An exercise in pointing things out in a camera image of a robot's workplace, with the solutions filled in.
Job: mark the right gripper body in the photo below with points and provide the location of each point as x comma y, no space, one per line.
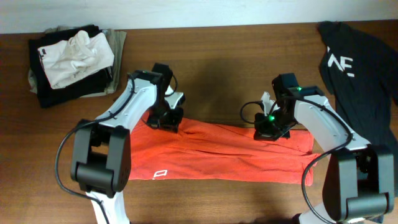
276,123

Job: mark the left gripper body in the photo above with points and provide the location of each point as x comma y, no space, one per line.
160,115

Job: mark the red t-shirt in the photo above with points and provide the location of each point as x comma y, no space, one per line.
202,151

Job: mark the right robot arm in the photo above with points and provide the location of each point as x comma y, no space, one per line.
359,181

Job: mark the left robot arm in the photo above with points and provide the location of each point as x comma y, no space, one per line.
101,160

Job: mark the black folded garment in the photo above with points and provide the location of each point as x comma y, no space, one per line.
48,96

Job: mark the olive grey folded garment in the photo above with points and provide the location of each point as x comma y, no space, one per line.
115,40

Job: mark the dark teal t-shirt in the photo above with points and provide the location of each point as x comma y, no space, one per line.
360,70

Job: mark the white folded garment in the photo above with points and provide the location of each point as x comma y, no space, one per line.
72,60

